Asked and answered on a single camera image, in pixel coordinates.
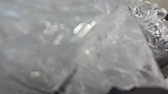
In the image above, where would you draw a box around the clear crinkled plastic bag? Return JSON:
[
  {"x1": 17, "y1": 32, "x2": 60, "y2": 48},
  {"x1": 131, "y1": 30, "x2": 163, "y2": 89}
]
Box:
[{"x1": 0, "y1": 0, "x2": 168, "y2": 94}]

